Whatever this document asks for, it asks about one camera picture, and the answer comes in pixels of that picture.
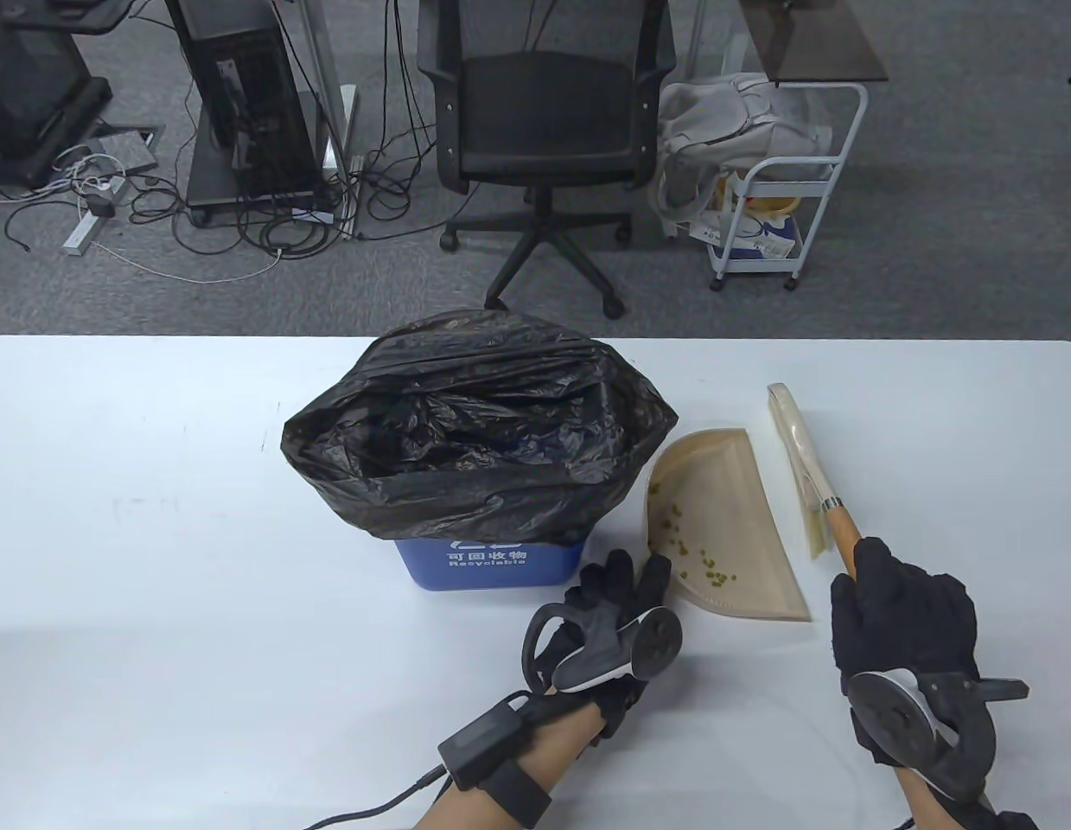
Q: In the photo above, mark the person's right hand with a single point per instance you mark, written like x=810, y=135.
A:
x=907, y=614

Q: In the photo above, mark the person's left hand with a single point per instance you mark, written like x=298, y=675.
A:
x=613, y=584

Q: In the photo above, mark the pile of green mung beans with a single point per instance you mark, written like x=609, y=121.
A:
x=715, y=577

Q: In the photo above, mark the beige plastic dustpan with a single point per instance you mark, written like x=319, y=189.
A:
x=742, y=519

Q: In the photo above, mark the black garbage bag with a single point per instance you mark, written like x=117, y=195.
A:
x=500, y=406

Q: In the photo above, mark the person's right forearm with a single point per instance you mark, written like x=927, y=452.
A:
x=924, y=804

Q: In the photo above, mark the person's left forearm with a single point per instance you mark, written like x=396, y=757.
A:
x=570, y=743

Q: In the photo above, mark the black grey hand tracker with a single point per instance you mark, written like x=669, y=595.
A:
x=647, y=644
x=889, y=718

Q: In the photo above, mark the white blue package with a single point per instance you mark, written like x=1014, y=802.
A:
x=764, y=238

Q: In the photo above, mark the pale yellow round container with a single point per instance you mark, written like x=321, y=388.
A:
x=773, y=206

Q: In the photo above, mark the white rolling cart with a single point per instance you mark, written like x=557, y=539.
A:
x=786, y=170

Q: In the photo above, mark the light grey backpack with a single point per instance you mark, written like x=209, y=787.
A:
x=725, y=121

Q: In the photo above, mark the black office chair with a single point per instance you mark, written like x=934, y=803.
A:
x=544, y=112

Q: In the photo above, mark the dark brown board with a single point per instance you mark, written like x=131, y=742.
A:
x=812, y=39

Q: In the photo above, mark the black computer tower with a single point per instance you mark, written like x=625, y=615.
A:
x=258, y=95

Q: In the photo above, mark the white power strip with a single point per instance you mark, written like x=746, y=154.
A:
x=79, y=235

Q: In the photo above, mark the grey floor socket cover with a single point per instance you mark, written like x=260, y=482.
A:
x=129, y=154

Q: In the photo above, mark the black monitor stand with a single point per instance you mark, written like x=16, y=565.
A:
x=25, y=86

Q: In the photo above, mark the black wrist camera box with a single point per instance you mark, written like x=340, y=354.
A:
x=479, y=743
x=1010, y=821

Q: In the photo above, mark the grey stand base plate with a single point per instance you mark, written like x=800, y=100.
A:
x=211, y=186

